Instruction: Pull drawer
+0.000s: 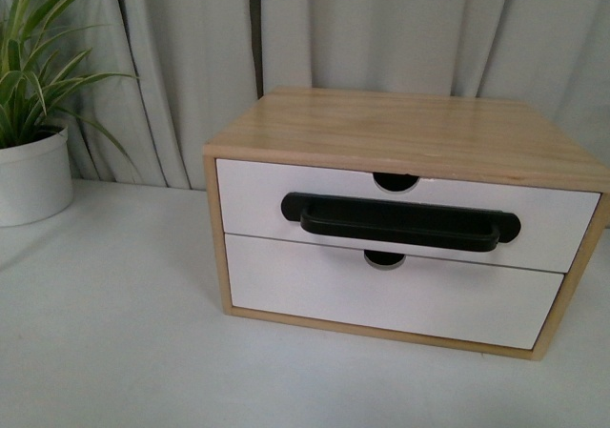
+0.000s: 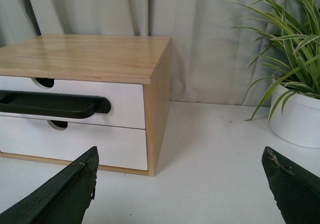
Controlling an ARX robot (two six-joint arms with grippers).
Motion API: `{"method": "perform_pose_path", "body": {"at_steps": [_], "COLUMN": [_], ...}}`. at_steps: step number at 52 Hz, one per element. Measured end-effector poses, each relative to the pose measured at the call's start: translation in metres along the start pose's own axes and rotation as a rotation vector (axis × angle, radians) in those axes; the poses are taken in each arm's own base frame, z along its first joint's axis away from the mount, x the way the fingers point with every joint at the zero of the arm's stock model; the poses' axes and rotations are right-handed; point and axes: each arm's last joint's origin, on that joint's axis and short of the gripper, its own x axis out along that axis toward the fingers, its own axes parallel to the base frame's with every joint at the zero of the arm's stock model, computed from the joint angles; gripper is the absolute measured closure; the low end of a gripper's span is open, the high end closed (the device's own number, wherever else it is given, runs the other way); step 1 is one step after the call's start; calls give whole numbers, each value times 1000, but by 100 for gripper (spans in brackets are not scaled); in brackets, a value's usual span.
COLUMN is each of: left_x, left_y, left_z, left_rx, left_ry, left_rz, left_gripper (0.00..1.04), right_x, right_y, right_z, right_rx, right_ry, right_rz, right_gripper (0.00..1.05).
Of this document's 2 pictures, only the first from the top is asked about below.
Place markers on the white drawer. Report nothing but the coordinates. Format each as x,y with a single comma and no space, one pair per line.
553,222
472,302

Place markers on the wooden two-drawer cabinet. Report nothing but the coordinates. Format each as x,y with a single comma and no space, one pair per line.
399,139

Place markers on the grey curtain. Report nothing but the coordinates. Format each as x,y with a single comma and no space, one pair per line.
189,67

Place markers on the white plant pot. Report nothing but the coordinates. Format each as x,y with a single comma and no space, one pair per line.
35,180

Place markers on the green striped leafy plant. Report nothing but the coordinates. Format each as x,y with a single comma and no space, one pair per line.
36,82

